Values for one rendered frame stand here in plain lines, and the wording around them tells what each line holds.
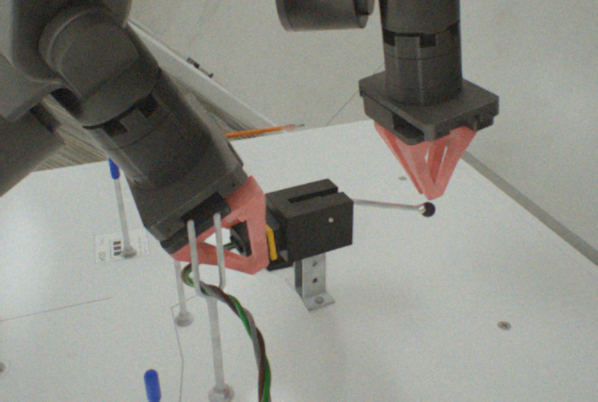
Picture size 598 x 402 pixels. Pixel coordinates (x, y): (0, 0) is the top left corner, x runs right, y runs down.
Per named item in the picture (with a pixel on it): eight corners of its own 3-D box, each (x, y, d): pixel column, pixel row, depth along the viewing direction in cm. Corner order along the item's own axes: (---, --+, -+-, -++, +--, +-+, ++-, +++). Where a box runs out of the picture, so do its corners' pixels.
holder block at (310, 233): (352, 245, 52) (354, 200, 50) (287, 264, 50) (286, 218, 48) (327, 220, 55) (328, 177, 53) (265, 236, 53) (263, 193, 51)
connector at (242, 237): (303, 242, 50) (300, 220, 49) (245, 265, 48) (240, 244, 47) (285, 223, 53) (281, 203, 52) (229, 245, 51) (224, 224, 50)
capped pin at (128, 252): (141, 253, 60) (124, 146, 55) (126, 261, 59) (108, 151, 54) (131, 246, 61) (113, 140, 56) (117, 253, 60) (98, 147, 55)
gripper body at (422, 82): (428, 149, 47) (422, 52, 43) (357, 100, 55) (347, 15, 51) (502, 120, 49) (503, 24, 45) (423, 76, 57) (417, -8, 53)
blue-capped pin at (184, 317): (197, 322, 51) (185, 229, 47) (177, 328, 51) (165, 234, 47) (190, 311, 53) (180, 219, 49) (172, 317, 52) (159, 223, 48)
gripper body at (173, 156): (164, 250, 38) (82, 168, 34) (129, 163, 46) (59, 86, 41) (254, 185, 39) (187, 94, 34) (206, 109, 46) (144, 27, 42)
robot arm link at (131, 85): (107, -15, 32) (76, -36, 36) (-8, 74, 31) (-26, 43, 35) (184, 87, 37) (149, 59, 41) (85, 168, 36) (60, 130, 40)
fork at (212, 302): (230, 381, 46) (214, 205, 39) (239, 398, 45) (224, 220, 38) (203, 390, 45) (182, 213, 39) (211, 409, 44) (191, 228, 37)
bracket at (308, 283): (335, 303, 53) (335, 252, 51) (309, 311, 52) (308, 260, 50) (310, 272, 57) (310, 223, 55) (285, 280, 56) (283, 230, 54)
